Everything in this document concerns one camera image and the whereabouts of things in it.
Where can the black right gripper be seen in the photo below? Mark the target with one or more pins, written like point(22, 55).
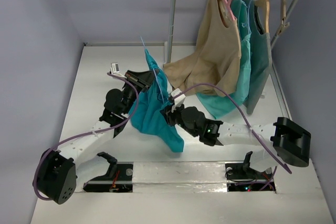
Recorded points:
point(169, 112)

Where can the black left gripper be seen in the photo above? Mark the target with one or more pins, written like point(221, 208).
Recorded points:
point(142, 80)

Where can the light blue wire hanger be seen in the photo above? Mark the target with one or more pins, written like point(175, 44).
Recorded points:
point(160, 81)

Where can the turquoise blue t shirt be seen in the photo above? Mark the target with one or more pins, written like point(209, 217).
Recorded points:
point(147, 119)

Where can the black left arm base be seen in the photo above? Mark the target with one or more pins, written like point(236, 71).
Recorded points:
point(116, 179)

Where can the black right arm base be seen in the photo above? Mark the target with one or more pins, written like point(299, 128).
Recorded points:
point(242, 178)

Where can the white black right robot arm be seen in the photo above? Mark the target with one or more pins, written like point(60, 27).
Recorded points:
point(283, 142)

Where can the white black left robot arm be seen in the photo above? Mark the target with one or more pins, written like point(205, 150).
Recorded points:
point(55, 177)

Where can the beige t shirt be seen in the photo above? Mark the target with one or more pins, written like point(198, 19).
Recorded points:
point(214, 66)

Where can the dark teal grey shirt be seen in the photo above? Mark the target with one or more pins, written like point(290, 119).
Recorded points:
point(260, 57)

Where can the wooden coat hanger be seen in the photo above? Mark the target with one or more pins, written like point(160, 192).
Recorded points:
point(264, 5)

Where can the blue hanger on rack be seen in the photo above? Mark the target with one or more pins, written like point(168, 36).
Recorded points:
point(248, 16)

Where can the wooden clip hanger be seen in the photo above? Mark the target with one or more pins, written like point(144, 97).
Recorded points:
point(283, 18)

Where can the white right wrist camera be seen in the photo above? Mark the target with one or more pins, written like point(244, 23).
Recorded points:
point(177, 98)

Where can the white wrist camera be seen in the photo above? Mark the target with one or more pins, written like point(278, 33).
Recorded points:
point(177, 98)
point(114, 68)

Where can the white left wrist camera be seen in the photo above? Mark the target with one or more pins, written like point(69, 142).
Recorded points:
point(114, 68)

